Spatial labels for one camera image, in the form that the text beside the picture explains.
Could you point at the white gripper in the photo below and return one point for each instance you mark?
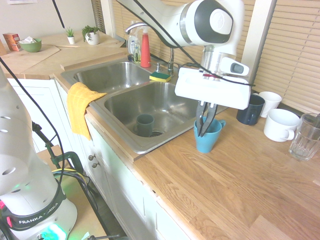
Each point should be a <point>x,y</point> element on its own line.
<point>212,90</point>

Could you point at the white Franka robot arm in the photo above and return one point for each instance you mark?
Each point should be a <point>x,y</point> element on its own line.
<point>175,15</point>

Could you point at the sink drain strainer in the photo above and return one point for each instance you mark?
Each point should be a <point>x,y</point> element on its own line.
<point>156,133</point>

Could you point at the stainless steel double sink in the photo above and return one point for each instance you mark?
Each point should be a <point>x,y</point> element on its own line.
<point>117,105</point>

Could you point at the teal ceramic mug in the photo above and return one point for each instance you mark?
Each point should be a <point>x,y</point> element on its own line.
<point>205,142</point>

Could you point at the navy blue mug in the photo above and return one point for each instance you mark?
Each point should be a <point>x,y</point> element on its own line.
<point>252,115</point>

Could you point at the dark green mug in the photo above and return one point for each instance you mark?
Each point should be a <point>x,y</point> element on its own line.
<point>144,126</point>

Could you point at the yellow green sponge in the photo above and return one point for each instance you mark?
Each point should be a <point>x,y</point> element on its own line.
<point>160,77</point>

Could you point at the chrome faucet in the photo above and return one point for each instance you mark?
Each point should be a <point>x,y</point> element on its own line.
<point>172,60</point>

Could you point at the tall white mug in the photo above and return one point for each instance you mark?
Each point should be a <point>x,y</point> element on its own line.
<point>271,102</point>

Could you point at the wide white cup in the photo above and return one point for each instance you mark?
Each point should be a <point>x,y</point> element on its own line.
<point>278,126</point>

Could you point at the red spray bottle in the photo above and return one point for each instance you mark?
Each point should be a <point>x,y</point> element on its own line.
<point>145,50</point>

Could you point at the small yellow green bottle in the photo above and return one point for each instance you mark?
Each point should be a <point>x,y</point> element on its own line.
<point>137,55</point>

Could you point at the clear glass tumbler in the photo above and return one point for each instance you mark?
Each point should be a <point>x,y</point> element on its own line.
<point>303,142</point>

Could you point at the clear dish soap bottle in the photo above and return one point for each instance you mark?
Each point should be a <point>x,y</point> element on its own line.
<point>132,45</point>

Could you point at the white kitchen cabinet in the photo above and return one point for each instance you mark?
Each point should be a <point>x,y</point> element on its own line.
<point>120,185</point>

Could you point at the round metal cabinet knob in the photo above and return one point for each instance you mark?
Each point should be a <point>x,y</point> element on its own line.
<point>95,165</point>
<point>92,157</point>

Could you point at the yellow dish cloth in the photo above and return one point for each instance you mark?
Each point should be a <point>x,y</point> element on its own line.
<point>77,105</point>

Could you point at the green clamp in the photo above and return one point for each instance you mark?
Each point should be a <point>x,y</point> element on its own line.
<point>72,157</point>

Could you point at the leafy plant in white pot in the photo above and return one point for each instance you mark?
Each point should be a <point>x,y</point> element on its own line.
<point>92,37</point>

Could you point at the spiky plant in white pot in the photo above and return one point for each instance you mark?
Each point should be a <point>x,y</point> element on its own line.
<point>71,38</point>

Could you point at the green bowl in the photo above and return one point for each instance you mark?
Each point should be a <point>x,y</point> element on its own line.
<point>31,47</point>

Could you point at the white crumpled tissue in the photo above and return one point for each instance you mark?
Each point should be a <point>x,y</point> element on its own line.
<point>28,40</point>

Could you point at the orange cardboard box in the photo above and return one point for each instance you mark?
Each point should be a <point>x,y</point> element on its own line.
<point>11,41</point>

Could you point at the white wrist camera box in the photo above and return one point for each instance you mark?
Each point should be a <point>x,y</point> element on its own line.
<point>236,67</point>

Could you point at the white window frame post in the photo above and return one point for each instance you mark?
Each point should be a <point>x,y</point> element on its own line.
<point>260,30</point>

